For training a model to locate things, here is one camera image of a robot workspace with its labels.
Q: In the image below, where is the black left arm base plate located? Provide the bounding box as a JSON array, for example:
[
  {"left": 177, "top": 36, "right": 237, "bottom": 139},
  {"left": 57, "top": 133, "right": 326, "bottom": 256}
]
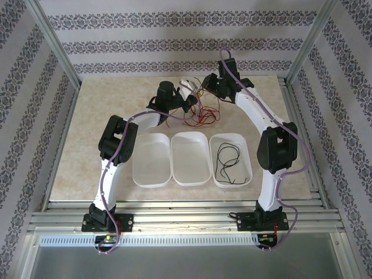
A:
[{"left": 82, "top": 213, "right": 134, "bottom": 233}]

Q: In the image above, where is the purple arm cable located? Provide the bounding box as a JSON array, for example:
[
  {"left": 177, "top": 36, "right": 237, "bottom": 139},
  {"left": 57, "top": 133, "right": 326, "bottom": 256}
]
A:
[
  {"left": 218, "top": 48, "right": 310, "bottom": 253},
  {"left": 94, "top": 94, "right": 204, "bottom": 256}
]

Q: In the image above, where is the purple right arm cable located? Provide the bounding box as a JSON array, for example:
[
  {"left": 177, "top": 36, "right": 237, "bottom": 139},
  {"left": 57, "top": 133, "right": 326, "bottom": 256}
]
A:
[{"left": 218, "top": 48, "right": 310, "bottom": 253}]

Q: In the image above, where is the grey metal panel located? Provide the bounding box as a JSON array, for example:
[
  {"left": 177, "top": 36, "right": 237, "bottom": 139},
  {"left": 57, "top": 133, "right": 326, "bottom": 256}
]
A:
[{"left": 30, "top": 245, "right": 344, "bottom": 279}]

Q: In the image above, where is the aluminium frame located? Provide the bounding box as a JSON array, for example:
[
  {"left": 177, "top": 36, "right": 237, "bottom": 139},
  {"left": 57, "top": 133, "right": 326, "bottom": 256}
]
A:
[{"left": 22, "top": 0, "right": 354, "bottom": 279}]

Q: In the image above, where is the slotted grey cable duct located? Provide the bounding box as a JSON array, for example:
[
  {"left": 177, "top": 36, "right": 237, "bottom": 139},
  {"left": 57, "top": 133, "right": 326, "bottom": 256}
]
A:
[{"left": 39, "top": 234, "right": 259, "bottom": 248}]

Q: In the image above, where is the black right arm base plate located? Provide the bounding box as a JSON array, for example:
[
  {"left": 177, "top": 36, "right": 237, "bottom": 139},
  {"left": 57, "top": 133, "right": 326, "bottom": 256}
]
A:
[{"left": 237, "top": 211, "right": 289, "bottom": 233}]

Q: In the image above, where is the white plastic bin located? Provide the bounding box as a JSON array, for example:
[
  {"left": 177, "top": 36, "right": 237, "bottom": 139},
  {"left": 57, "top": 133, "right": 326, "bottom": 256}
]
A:
[
  {"left": 170, "top": 131, "right": 212, "bottom": 187},
  {"left": 132, "top": 133, "right": 171, "bottom": 189},
  {"left": 209, "top": 133, "right": 253, "bottom": 188}
]

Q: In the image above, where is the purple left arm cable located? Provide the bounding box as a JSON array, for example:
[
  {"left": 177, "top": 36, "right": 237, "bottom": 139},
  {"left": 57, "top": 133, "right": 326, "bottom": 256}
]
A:
[{"left": 94, "top": 94, "right": 204, "bottom": 256}]

